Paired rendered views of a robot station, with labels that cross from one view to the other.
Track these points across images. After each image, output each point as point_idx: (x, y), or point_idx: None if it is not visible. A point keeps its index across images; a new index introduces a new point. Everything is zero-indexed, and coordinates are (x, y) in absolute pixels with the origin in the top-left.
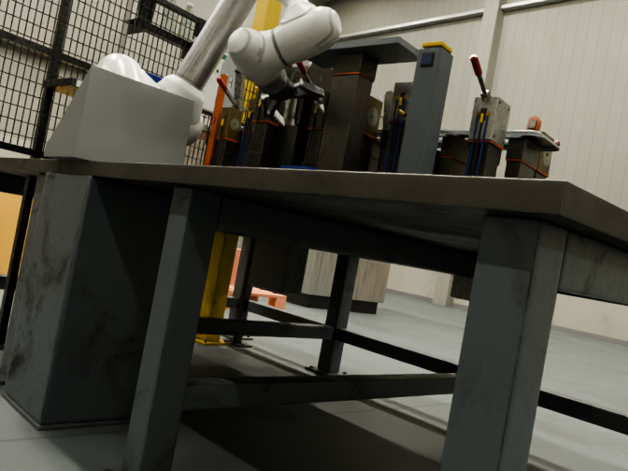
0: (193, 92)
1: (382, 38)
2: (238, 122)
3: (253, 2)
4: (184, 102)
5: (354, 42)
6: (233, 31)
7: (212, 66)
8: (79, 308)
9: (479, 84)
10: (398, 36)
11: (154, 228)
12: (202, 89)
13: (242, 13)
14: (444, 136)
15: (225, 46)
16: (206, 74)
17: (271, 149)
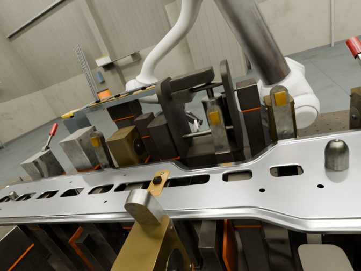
0: (260, 90)
1: (102, 99)
2: (359, 115)
3: (216, 1)
4: None
5: (120, 94)
6: (235, 35)
7: (254, 68)
8: None
9: (50, 141)
10: (94, 101)
11: None
12: (267, 85)
13: (224, 18)
14: (51, 190)
15: (243, 49)
16: (257, 74)
17: None
